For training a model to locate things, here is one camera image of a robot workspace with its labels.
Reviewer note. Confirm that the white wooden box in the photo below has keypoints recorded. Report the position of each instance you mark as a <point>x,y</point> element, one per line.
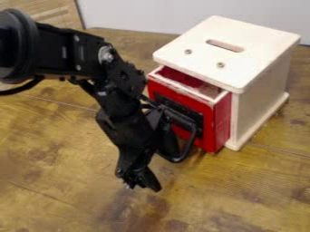
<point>245,59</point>

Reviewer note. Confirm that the red drawer front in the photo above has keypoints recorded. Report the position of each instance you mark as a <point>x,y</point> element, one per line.
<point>204,102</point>

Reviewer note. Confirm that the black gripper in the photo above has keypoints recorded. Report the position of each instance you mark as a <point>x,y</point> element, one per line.
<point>141,134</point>

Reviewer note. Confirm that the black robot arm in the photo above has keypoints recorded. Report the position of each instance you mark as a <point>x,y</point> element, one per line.
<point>39,51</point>

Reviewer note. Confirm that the black metal drawer handle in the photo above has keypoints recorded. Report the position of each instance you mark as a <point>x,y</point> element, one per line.
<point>186,131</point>

